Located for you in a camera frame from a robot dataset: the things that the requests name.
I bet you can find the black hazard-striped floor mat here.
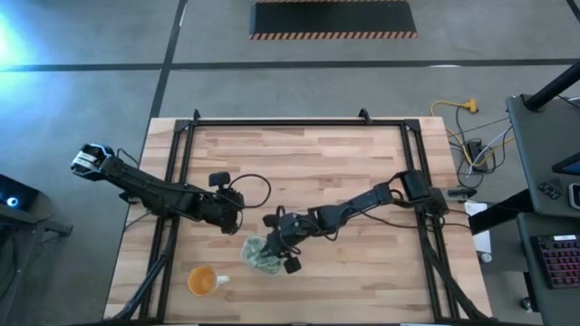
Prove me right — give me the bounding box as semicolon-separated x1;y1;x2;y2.
248;0;419;41

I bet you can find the yellow extension cord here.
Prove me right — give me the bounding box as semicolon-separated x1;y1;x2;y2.
429;98;517;169

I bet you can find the clear plastic container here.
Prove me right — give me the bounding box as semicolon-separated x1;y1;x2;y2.
239;233;291;276

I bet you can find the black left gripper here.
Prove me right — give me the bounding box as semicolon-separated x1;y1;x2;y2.
198;171;246;235

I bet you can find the dark grey keyboard desk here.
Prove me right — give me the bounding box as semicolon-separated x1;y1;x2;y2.
516;212;580;326

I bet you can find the dark cart with blue light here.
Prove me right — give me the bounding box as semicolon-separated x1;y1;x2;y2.
0;174;73;326

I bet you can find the black power strip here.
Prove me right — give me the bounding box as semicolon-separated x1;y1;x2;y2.
466;139;484;172

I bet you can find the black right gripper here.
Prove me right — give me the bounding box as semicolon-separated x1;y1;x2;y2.
264;210;314;275

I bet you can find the black backlit keyboard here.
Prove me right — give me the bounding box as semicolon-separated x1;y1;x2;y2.
529;234;580;290

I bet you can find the black tablet screen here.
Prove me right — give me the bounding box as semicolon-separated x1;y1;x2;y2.
551;151;580;177

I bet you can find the black aluminium rig frame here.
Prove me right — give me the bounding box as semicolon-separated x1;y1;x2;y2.
108;108;490;326

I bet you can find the small black controller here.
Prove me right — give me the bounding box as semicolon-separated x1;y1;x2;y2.
537;180;562;201

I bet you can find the black desk leg bar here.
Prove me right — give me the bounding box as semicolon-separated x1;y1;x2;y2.
469;188;536;235

